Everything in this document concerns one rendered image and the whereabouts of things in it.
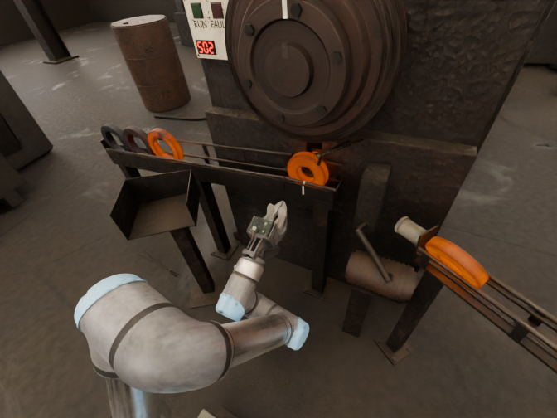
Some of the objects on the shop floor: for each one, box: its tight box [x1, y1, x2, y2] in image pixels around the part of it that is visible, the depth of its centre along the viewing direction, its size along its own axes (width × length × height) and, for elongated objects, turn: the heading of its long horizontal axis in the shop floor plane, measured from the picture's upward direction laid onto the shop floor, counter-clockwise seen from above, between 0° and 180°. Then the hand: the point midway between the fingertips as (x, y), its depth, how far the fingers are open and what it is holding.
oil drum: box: [110, 15, 191, 112], centre depth 316 cm, size 59×59×89 cm
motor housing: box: [342, 250, 417, 338], centre depth 110 cm, size 13×22×54 cm, turn 68°
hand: (282, 206), depth 84 cm, fingers closed
